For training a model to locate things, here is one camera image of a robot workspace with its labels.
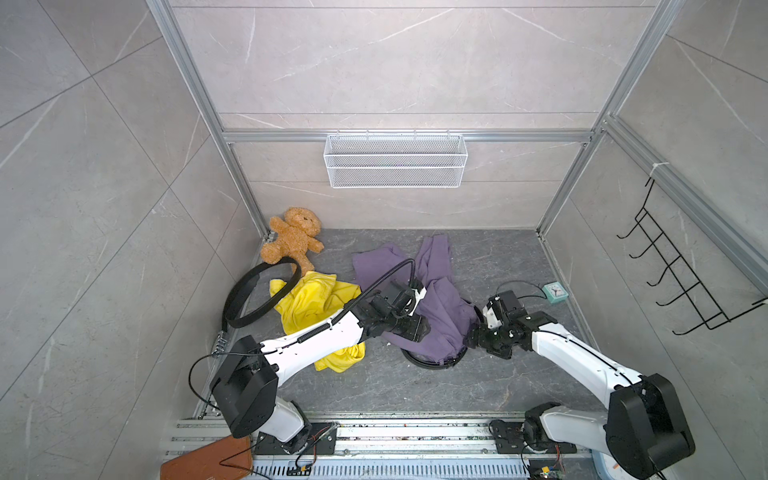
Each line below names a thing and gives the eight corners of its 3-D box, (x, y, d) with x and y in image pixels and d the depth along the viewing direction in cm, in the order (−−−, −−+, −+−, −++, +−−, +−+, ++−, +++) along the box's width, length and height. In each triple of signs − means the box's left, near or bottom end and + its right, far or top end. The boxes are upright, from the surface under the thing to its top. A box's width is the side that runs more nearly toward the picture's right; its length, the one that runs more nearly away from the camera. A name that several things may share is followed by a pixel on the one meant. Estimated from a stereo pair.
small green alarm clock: (552, 304, 101) (556, 299, 99) (541, 290, 105) (544, 285, 102) (566, 298, 103) (570, 294, 100) (554, 285, 106) (558, 280, 104)
